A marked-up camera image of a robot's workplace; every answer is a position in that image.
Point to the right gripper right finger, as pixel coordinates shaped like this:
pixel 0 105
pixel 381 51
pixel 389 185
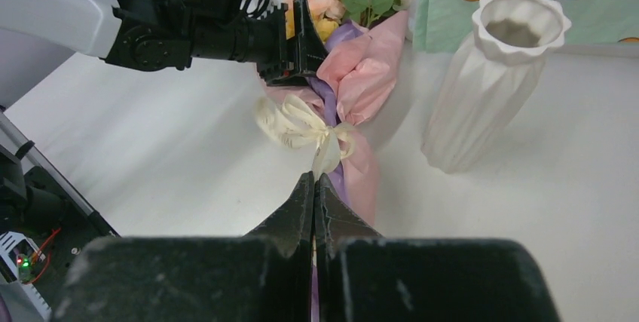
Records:
pixel 364 276

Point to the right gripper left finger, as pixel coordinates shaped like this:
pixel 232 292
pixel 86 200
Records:
pixel 264 275

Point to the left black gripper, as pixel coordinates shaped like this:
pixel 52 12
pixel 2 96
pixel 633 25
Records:
pixel 231 30

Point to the pink purple flower bouquet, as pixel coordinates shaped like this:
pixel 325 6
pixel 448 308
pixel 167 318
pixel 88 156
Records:
pixel 364 40

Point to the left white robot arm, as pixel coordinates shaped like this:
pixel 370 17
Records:
pixel 151 35

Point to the white ribbed vase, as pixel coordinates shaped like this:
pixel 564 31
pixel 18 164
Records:
pixel 490 77

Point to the small circuit board with LED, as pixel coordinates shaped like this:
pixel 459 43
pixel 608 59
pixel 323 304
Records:
pixel 25 271

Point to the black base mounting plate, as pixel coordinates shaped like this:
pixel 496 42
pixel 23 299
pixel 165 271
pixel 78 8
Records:
pixel 38 202

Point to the white slotted cable duct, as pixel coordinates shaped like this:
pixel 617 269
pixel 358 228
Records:
pixel 20 300

